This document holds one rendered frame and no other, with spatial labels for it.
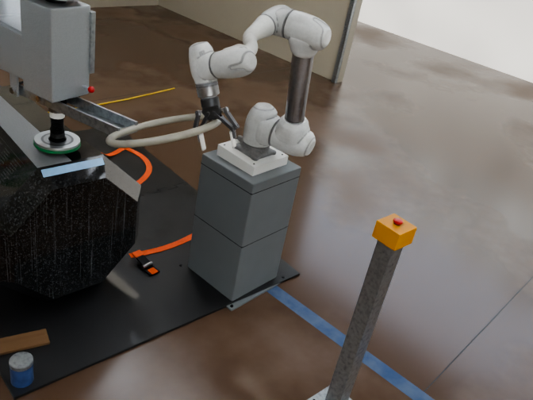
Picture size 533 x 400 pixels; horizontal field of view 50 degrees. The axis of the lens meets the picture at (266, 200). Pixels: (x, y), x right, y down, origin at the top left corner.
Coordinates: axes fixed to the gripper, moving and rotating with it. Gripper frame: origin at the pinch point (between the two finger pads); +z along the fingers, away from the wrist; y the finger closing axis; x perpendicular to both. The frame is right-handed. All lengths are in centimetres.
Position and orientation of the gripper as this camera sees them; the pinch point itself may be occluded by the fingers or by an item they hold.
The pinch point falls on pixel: (218, 145)
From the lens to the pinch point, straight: 235.1
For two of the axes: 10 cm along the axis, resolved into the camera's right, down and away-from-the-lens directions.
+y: -9.4, 0.5, 3.3
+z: 1.6, 9.4, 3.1
